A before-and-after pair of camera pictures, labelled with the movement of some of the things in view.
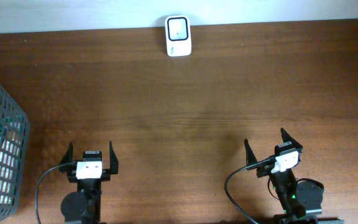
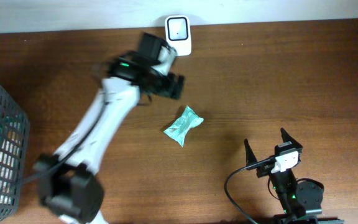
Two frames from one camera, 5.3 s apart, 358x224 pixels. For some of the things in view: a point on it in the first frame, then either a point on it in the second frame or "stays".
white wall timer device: [178, 36] stays
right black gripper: [250, 155] stays
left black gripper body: [72, 178] to [173, 86]
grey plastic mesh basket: [4, 140] stays
